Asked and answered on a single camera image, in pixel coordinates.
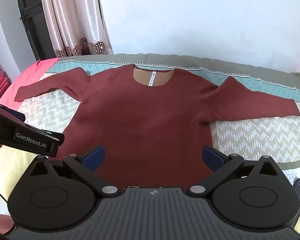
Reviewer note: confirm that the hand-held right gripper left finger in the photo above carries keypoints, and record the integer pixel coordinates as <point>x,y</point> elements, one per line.
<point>96,156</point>

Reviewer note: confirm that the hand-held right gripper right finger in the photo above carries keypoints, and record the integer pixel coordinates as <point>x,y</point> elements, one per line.
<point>211,156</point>

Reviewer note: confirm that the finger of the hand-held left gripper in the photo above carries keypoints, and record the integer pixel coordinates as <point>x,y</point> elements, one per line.
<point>13,113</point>

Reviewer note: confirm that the maroon long-sleeved sweater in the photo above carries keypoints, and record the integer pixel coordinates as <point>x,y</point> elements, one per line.
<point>145,120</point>

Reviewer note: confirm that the pink blanket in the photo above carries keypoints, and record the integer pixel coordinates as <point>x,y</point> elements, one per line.
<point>32,72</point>

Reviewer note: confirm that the patterned green beige quilt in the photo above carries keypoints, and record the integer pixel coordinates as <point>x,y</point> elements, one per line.
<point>252,135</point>

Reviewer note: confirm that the pink satin lace-hem curtain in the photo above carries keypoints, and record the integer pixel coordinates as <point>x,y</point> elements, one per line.
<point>75,17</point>

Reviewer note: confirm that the dark door frame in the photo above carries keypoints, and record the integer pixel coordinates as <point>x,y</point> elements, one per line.
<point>31,17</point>

